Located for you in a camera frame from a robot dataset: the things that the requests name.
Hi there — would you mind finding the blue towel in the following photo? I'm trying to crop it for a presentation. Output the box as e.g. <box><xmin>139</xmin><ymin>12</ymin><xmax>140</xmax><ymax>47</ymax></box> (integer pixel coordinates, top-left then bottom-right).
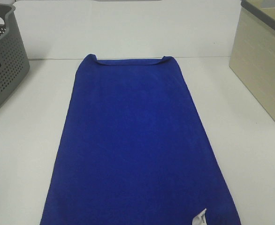
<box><xmin>40</xmin><ymin>54</ymin><xmax>241</xmax><ymax>225</ymax></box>

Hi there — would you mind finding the beige bin with grey rim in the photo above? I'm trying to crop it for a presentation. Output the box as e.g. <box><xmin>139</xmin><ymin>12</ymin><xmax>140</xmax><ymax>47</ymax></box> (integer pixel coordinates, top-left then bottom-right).
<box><xmin>229</xmin><ymin>0</ymin><xmax>275</xmax><ymax>122</ymax></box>

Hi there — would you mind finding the grey perforated plastic basket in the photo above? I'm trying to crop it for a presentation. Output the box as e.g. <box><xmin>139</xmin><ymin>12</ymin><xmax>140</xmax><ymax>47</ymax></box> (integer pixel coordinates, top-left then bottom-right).
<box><xmin>0</xmin><ymin>4</ymin><xmax>30</xmax><ymax>107</ymax></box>

